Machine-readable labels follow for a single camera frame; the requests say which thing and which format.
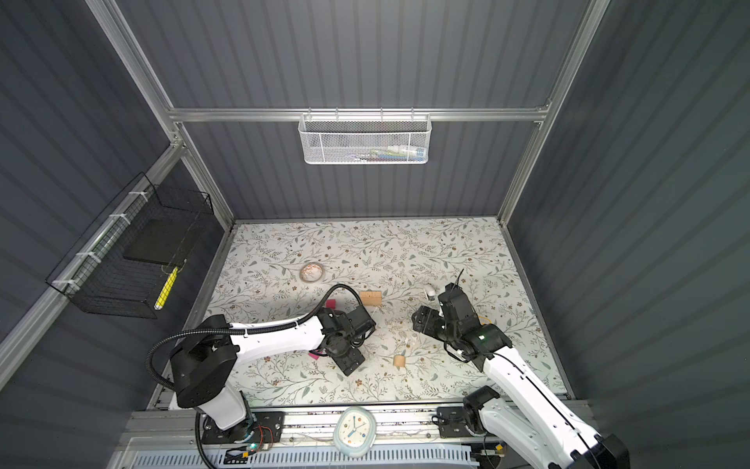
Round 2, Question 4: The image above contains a plain wood rectangular block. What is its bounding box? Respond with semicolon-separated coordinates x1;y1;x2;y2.
359;290;383;308

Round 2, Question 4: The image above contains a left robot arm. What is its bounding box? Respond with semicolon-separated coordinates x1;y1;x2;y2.
170;306;376;431

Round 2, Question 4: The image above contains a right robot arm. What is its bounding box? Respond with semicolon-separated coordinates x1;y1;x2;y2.
411;283;631;468

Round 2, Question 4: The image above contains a roll of clear tape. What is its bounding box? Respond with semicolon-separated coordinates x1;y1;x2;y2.
299;262;325;283

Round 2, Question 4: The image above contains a white round clock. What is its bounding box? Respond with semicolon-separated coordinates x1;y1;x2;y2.
333;406;377;458

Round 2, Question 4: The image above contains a yellow marker pen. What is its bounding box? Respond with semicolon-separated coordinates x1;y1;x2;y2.
154;267;180;311

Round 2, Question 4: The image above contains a black foam pad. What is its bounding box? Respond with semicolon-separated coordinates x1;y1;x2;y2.
123;219;201;267

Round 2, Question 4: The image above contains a black corrugated cable hose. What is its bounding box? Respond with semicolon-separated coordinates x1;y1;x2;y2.
145;283;365;469

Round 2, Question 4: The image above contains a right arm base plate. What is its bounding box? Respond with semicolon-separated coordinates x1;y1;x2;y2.
431;406;486;439

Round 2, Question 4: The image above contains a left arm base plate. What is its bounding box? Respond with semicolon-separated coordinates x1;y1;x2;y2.
200;412;286;445

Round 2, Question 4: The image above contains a white wire mesh basket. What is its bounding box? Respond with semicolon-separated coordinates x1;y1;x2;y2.
298;116;433;165

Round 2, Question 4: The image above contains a black wire basket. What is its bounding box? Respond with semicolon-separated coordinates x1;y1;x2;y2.
46;174;214;319

